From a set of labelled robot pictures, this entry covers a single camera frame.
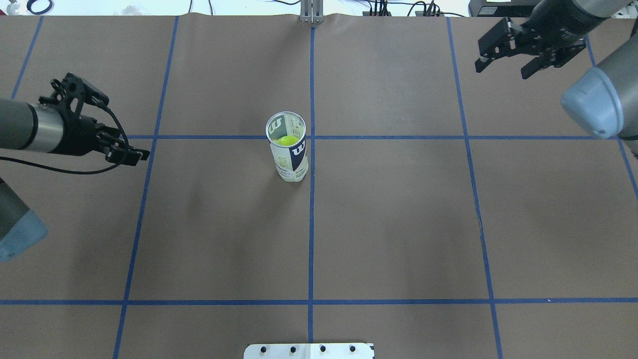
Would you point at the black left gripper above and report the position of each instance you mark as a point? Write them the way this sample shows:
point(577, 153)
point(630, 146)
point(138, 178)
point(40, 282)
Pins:
point(77, 133)

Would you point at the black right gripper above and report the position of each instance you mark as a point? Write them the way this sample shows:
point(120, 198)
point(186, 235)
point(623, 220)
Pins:
point(552, 24)

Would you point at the clear tennis ball can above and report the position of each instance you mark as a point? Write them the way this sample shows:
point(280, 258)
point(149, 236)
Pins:
point(291, 162)

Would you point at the yellow tennis ball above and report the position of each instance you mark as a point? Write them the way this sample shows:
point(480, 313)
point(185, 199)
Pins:
point(287, 140)

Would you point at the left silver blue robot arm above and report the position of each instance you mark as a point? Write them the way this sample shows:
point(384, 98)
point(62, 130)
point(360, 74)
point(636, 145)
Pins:
point(26, 127)

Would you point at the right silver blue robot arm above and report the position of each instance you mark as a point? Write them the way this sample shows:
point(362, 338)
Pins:
point(604, 102)

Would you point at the black rectangular box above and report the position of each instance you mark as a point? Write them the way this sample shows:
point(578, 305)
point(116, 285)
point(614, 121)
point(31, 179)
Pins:
point(501, 8)

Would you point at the aluminium frame post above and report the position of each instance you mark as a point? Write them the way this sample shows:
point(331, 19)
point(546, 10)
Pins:
point(312, 11)

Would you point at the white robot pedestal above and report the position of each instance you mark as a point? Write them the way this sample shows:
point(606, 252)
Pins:
point(310, 351)

